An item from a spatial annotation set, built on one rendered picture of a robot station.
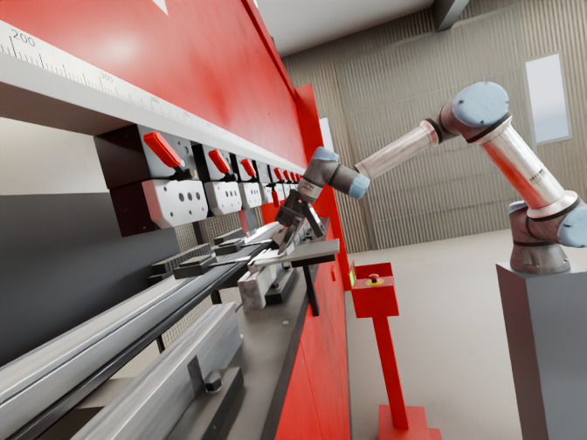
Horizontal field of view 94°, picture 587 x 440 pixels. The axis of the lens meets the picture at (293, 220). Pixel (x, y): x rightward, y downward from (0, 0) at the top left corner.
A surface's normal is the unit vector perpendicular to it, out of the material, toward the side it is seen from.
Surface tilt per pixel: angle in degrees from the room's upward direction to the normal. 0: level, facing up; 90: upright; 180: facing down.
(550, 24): 90
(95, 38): 90
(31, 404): 90
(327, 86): 90
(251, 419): 0
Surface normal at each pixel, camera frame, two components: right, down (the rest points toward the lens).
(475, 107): -0.22, 0.01
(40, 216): 0.96, -0.19
